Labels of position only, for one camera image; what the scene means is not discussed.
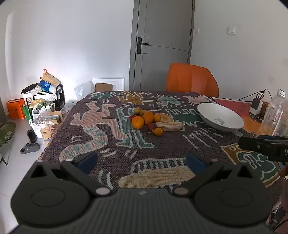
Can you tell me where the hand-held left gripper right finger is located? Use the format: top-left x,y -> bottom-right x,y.
172,152 -> 253,197

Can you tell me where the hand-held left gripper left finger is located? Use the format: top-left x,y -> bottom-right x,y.
29,151 -> 113,197

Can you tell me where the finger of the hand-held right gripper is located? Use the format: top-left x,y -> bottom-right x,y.
257,134 -> 288,142
238,136 -> 279,156

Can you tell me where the white ceramic bowl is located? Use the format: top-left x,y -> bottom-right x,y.
197,103 -> 244,133

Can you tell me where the bread roll front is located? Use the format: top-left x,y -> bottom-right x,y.
155,121 -> 183,132

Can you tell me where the bread roll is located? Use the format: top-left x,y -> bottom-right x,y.
157,113 -> 174,123
155,121 -> 183,132

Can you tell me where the bread roll back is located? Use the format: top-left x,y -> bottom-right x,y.
157,113 -> 174,123

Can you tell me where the large orange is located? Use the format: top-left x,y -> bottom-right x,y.
131,116 -> 145,129
142,112 -> 155,125

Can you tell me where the person's right hand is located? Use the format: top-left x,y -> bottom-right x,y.
278,163 -> 288,180

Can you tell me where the clear plastic bottle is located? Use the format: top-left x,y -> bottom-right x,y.
256,89 -> 288,138

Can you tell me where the brown box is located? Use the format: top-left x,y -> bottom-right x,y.
261,102 -> 270,118

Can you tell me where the black and white charger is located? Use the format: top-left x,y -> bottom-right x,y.
249,97 -> 262,115

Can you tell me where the printed woven blanket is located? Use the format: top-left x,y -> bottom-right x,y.
40,90 -> 288,211

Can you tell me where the red table cover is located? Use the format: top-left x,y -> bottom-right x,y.
213,98 -> 270,134

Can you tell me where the plain kraft paper bag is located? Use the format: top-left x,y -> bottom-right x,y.
43,110 -> 64,126

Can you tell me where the grey slipper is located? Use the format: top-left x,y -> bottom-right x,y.
20,143 -> 41,154

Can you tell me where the white plastic bag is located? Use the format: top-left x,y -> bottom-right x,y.
29,117 -> 61,139

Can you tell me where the black storage rack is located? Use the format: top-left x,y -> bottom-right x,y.
22,84 -> 66,113

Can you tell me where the clear plastic bag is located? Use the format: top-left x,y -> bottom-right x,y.
74,81 -> 95,100

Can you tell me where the brown cardboard piece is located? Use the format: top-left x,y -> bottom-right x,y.
95,83 -> 113,92

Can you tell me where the green box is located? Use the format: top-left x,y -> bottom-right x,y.
22,105 -> 33,121

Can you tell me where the orange chair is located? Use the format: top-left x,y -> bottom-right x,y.
166,63 -> 219,98

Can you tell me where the white foam board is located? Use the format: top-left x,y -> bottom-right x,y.
91,77 -> 125,92

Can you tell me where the green plush mat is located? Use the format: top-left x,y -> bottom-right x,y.
0,121 -> 17,147

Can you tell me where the blue and white bag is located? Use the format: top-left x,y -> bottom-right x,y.
39,79 -> 57,91

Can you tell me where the orange box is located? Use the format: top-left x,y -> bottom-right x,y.
6,98 -> 25,120

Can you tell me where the black folded item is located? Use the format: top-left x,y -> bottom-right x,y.
21,83 -> 40,94

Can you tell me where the grey door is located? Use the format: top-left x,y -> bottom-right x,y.
129,0 -> 195,91

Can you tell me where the black cable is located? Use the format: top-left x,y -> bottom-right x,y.
209,89 -> 274,106

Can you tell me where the kraft paper bag orange handle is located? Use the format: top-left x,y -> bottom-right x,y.
40,69 -> 61,86

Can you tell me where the black door handle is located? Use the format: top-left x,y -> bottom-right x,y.
137,37 -> 149,54

